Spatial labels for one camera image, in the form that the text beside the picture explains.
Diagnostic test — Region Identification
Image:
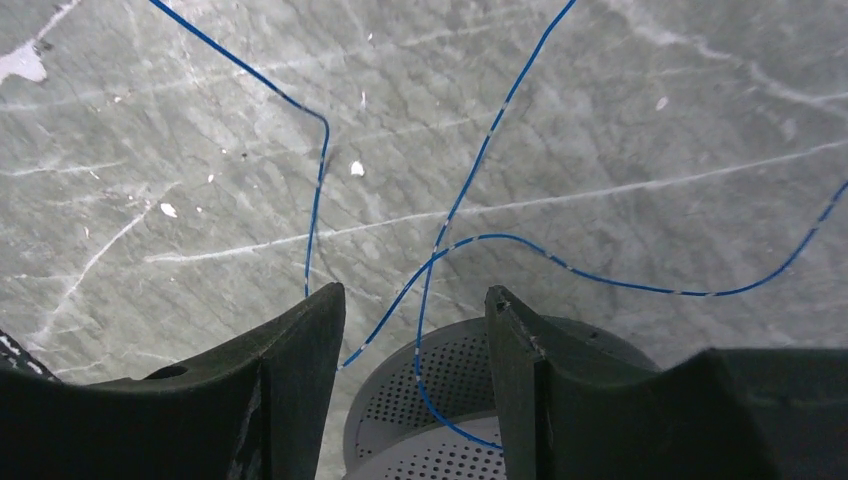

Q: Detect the clear plastic cup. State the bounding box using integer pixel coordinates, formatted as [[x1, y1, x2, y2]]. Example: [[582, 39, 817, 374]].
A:
[[341, 316, 662, 480]]

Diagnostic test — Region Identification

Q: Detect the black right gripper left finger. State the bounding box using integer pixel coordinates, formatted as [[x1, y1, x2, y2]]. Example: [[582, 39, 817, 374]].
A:
[[1, 283, 345, 479]]

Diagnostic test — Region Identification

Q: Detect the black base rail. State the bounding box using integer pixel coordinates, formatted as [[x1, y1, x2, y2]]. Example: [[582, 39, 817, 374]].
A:
[[0, 331, 61, 383]]

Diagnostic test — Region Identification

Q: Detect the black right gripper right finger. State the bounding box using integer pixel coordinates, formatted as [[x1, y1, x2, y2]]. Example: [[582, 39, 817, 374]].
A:
[[485, 286, 847, 479]]

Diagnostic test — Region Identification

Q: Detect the blue thin cable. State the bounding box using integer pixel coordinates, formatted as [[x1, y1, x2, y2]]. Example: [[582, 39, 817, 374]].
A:
[[146, 0, 848, 453]]

